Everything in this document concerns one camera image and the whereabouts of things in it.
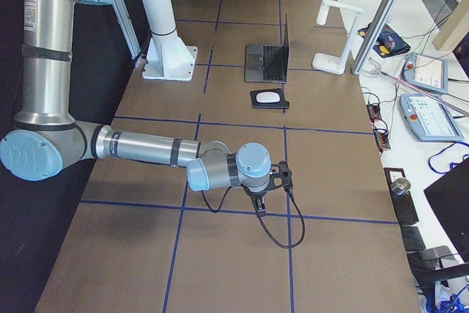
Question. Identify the teach pendant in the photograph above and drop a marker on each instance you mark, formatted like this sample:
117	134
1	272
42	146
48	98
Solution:
426	72
428	120

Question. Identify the aluminium frame profile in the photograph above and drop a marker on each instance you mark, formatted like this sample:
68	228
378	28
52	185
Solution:
377	25

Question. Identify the orange black connector board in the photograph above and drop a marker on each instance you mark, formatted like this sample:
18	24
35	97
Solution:
373	110

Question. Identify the white computer mouse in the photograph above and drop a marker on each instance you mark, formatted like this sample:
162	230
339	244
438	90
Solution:
267	97

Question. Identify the grey laptop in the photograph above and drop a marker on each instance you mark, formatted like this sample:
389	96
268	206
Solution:
268	63

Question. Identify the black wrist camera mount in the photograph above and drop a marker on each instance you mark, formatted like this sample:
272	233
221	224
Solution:
280	177

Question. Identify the black monitor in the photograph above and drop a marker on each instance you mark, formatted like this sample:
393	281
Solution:
448	198

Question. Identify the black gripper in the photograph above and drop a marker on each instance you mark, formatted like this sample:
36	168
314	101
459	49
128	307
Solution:
255	193

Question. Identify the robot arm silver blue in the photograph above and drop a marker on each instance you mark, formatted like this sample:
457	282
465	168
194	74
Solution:
47	139

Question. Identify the metal cylinder weight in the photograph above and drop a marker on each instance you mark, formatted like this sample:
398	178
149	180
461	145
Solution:
400	186

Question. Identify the teach pendant near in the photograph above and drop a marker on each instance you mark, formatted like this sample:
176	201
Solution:
428	120

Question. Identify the teach pendant far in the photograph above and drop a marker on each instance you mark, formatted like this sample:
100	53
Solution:
426	72

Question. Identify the black mouse pad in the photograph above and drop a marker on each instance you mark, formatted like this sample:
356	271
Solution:
282	104

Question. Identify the dark blue space pouch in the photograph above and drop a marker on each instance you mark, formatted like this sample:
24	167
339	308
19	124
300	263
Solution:
389	43

